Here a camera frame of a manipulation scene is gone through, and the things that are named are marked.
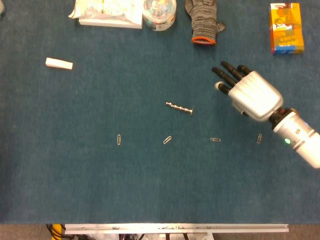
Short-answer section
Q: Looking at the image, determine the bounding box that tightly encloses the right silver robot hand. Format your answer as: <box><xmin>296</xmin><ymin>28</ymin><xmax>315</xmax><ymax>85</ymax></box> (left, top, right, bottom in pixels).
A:
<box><xmin>211</xmin><ymin>60</ymin><xmax>285</xmax><ymax>123</ymax></box>

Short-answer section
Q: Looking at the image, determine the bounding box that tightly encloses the orange and blue carton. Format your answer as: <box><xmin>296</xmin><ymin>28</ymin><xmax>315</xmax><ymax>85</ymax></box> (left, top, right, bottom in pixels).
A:
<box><xmin>269</xmin><ymin>2</ymin><xmax>305</xmax><ymax>56</ymax></box>

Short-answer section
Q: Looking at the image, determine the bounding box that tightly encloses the grey knit glove orange cuff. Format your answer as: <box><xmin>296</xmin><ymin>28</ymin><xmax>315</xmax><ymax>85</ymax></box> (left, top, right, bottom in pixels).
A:
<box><xmin>184</xmin><ymin>0</ymin><xmax>227</xmax><ymax>46</ymax></box>

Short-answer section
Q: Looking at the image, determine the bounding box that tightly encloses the teal felt table mat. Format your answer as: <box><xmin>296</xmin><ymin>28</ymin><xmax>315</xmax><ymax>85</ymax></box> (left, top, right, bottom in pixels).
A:
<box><xmin>0</xmin><ymin>0</ymin><xmax>320</xmax><ymax>225</ymax></box>

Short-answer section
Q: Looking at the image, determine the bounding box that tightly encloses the clear jar of coloured clips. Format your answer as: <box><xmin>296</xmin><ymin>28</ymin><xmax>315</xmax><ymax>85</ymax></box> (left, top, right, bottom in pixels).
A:
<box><xmin>142</xmin><ymin>0</ymin><xmax>177</xmax><ymax>32</ymax></box>

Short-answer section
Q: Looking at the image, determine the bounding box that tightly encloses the white flat box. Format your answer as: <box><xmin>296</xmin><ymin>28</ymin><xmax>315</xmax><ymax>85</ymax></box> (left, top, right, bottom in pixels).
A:
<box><xmin>78</xmin><ymin>17</ymin><xmax>143</xmax><ymax>30</ymax></box>

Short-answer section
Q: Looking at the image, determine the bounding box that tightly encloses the white wet wipes pack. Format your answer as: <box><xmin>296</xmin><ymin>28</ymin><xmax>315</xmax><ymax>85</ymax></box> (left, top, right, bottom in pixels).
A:
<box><xmin>68</xmin><ymin>0</ymin><xmax>145</xmax><ymax>23</ymax></box>

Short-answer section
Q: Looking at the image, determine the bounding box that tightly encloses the white wedge block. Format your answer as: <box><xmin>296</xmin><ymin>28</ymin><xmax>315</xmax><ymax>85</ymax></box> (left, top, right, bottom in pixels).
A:
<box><xmin>45</xmin><ymin>57</ymin><xmax>74</xmax><ymax>71</ymax></box>

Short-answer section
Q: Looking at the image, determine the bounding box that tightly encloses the aluminium rail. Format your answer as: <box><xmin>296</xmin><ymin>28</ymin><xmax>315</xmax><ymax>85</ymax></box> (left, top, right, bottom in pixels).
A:
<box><xmin>64</xmin><ymin>223</ymin><xmax>290</xmax><ymax>235</ymax></box>

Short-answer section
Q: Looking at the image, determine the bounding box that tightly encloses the yellow bracket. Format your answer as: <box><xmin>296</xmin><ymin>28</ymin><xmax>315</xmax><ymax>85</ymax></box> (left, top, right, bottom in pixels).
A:
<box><xmin>51</xmin><ymin>224</ymin><xmax>62</xmax><ymax>240</ymax></box>

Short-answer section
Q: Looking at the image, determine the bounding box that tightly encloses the black cable bundle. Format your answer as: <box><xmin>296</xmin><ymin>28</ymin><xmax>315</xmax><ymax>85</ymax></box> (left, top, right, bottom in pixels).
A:
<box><xmin>46</xmin><ymin>224</ymin><xmax>66</xmax><ymax>240</ymax></box>

